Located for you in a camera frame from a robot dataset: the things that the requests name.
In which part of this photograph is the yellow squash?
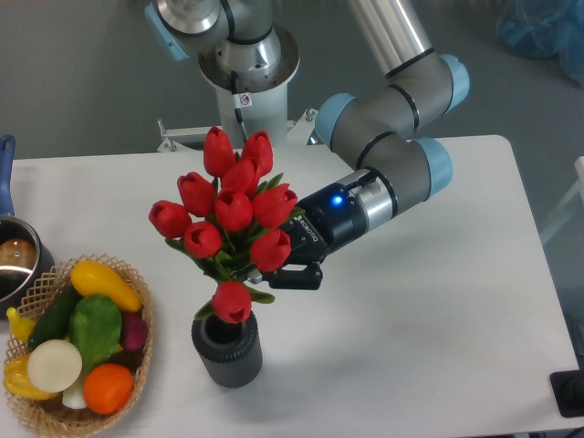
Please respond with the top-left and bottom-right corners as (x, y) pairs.
(69, 260), (142, 313)

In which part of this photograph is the purple red onion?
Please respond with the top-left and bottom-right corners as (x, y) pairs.
(120, 313), (149, 351)

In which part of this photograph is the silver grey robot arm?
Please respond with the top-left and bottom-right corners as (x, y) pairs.
(145, 1), (469, 290)

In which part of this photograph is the blue handled saucepan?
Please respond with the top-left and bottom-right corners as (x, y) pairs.
(1, 134), (54, 321)

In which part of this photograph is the blue plastic bag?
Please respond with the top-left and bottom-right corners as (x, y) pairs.
(495, 1), (583, 85)

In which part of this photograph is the dark green cucumber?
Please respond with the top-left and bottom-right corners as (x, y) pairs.
(27, 284), (82, 350)

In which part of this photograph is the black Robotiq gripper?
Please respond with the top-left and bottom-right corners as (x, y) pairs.
(245, 183), (367, 290)

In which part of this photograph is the red tulip bouquet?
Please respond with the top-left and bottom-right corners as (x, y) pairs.
(149, 127), (299, 324)

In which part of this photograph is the green lettuce leaf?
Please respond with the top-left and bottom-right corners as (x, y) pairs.
(68, 295), (122, 378)

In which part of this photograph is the black device at edge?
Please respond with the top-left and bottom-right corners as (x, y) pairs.
(549, 370), (583, 418)

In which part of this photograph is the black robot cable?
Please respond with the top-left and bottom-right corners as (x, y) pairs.
(230, 70), (252, 142)

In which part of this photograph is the woven wicker basket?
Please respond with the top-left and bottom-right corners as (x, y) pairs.
(1, 255), (154, 437)

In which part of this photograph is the dark grey ribbed vase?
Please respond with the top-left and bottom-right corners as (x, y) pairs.
(191, 312), (263, 388)

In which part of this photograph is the white round onion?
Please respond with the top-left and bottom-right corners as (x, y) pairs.
(26, 339), (82, 393)

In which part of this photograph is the yellow bell pepper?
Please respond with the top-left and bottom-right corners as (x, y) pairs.
(4, 355), (57, 401)

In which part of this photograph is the white frame at right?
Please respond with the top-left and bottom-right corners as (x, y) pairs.
(539, 156), (583, 245)

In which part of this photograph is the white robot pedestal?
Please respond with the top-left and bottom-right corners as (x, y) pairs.
(156, 26), (329, 153)

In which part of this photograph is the orange fruit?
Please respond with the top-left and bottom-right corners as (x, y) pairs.
(83, 363), (133, 415)

